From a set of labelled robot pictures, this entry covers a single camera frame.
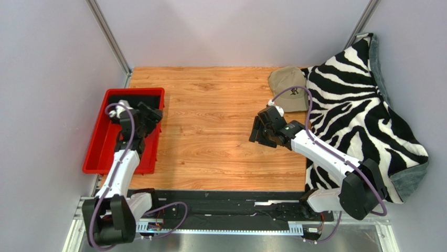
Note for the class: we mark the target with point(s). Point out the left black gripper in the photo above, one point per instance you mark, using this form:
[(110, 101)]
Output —
[(152, 118)]

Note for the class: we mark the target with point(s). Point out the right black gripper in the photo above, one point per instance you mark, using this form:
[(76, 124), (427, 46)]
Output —
[(258, 132)]

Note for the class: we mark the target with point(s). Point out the black printed t-shirt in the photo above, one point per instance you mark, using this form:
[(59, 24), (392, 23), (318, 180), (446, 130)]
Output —
[(150, 117)]

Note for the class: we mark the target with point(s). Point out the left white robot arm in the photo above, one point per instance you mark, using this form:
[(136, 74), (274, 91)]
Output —
[(110, 217)]

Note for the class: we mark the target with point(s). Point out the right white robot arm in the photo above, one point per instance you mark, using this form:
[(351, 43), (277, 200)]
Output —
[(361, 186)]

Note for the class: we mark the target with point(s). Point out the rolled black t-shirt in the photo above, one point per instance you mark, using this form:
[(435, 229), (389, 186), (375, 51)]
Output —
[(134, 100)]

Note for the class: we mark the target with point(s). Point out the beige baseball cap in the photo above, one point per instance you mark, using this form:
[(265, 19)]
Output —
[(285, 83)]

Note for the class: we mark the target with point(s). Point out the red plastic tray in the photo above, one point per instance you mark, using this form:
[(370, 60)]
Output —
[(100, 154)]

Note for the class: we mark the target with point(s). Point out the zebra print blanket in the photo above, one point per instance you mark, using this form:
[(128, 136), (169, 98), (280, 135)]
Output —
[(353, 113)]

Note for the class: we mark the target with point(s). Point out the left aluminium frame post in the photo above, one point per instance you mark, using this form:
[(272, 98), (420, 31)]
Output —
[(102, 22)]

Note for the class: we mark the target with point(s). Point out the aluminium frame post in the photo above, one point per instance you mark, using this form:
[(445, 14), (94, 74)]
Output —
[(102, 22), (363, 20)]

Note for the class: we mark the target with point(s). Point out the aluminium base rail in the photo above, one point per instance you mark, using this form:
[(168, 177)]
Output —
[(374, 233)]

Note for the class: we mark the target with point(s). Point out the right aluminium frame post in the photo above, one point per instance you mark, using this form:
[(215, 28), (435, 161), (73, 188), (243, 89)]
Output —
[(363, 20)]

